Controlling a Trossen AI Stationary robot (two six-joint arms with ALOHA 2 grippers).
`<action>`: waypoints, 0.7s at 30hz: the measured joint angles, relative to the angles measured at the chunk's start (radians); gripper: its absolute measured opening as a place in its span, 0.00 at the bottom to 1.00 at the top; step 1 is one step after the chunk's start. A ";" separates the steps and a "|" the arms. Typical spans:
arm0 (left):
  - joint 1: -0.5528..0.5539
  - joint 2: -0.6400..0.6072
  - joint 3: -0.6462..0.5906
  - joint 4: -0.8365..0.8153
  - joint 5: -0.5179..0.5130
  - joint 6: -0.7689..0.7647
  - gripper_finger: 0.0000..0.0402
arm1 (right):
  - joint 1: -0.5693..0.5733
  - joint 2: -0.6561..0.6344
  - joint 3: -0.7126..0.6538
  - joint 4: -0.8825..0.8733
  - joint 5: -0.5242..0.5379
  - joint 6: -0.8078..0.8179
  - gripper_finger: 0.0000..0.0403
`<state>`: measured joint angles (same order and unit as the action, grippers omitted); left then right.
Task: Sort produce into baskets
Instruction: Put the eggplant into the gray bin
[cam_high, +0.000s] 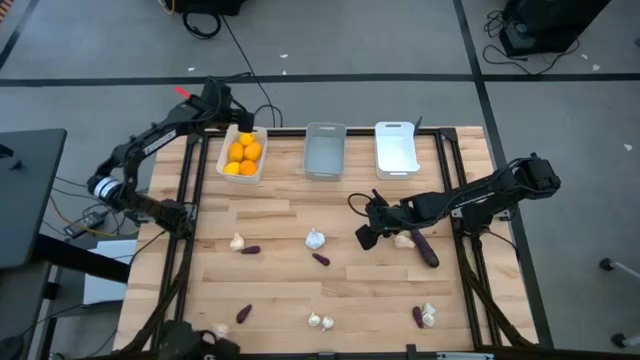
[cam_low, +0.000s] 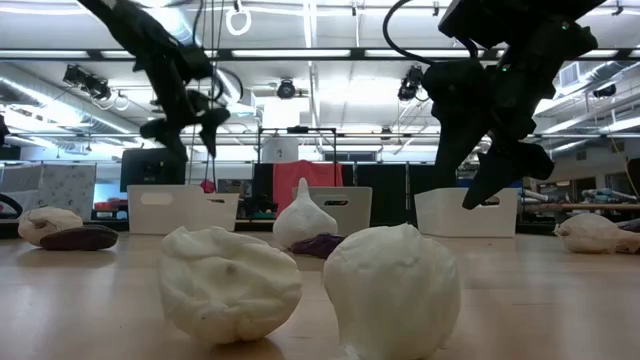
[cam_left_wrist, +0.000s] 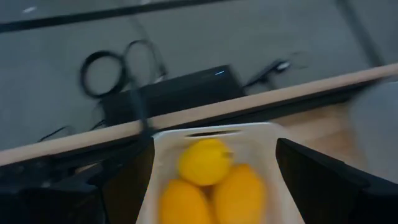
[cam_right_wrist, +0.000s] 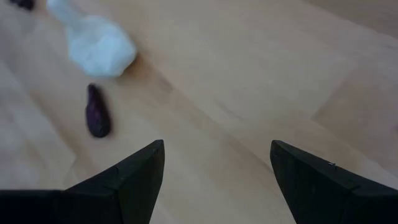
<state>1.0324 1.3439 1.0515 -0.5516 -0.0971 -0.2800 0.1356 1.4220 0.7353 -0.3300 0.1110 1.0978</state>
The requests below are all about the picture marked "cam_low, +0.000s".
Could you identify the black aluminium table frame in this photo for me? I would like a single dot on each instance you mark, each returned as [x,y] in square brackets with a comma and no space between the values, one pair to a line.
[392,230]

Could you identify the red cloth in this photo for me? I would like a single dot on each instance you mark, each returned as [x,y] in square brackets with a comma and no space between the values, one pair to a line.
[310,175]

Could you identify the black metal rack frame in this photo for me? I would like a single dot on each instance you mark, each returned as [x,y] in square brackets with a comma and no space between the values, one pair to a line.
[297,130]

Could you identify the black ceiling spotlight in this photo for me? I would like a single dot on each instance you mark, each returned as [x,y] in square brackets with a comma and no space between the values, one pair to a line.
[411,84]
[87,82]
[286,89]

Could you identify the black computer monitor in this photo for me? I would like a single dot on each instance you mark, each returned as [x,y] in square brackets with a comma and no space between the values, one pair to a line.
[150,170]

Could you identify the black partition panel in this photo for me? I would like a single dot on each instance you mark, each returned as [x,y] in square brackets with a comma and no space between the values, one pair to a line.
[390,195]

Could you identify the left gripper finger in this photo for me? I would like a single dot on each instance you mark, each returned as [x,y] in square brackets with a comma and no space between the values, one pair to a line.
[214,125]
[167,132]

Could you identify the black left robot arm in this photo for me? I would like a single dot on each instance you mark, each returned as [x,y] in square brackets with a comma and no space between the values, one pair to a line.
[135,30]

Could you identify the white patterned panel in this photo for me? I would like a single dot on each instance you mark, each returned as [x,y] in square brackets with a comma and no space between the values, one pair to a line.
[55,190]

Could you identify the wooden pole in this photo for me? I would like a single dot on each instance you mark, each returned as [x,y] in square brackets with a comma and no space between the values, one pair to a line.
[590,206]

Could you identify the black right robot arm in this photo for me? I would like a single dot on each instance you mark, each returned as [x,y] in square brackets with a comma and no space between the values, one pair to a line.
[525,20]

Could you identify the small red object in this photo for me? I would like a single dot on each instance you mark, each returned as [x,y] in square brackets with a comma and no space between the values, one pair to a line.
[208,186]

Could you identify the long-stemmed white garlic bulb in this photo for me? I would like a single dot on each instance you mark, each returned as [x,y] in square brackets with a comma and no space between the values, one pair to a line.
[305,220]

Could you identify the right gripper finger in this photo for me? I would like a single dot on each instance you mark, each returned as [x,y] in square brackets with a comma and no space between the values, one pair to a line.
[505,167]
[455,150]

